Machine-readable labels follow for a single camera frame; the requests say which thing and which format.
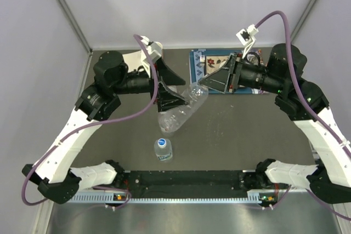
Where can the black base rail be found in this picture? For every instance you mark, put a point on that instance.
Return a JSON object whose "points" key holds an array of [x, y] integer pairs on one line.
{"points": [[188, 183]]}

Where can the grey slotted cable duct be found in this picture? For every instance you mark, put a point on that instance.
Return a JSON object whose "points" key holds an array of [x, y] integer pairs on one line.
{"points": [[113, 197]]}

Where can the clear label-free plastic bottle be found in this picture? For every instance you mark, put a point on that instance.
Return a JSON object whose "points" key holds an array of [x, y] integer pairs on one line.
{"points": [[172, 120]]}

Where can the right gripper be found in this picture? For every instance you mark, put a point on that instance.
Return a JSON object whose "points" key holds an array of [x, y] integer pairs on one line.
{"points": [[220, 79]]}

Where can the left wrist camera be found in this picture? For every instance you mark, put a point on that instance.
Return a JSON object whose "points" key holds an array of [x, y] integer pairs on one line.
{"points": [[154, 50]]}

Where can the small blue-cap water bottle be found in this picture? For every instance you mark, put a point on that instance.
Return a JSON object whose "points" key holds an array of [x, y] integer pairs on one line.
{"points": [[163, 149]]}

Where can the floral square plate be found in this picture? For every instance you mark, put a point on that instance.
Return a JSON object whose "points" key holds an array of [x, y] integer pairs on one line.
{"points": [[215, 62]]}

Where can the white bowl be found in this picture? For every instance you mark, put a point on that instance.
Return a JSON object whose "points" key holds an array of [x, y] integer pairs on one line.
{"points": [[253, 58]]}

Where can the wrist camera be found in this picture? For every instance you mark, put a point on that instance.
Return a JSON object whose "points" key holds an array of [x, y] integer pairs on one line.
{"points": [[246, 36], [154, 50]]}

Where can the blue patterned placemat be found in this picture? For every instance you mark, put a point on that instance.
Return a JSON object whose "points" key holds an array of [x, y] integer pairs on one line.
{"points": [[197, 71]]}

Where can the white square plate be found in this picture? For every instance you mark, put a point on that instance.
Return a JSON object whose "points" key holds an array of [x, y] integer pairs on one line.
{"points": [[132, 60]]}

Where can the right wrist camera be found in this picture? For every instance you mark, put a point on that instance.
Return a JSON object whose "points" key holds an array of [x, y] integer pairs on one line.
{"points": [[246, 36]]}

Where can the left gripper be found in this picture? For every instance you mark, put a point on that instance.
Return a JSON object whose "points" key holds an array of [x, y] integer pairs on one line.
{"points": [[165, 99]]}

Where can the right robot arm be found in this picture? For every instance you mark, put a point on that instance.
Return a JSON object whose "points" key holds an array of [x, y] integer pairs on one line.
{"points": [[308, 108]]}

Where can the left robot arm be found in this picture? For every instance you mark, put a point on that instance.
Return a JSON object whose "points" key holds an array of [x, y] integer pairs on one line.
{"points": [[115, 74]]}

